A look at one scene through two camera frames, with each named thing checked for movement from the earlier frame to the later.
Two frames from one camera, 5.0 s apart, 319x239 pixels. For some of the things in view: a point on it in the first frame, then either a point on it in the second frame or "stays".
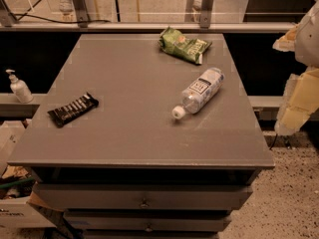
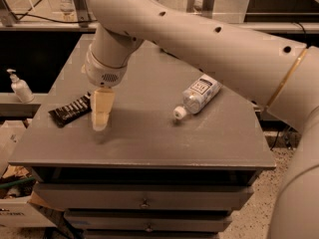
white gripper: (309, 40) → (104, 75)
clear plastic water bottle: (199, 93) stays
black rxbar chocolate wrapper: (74, 109) stays
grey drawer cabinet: (146, 136) stays
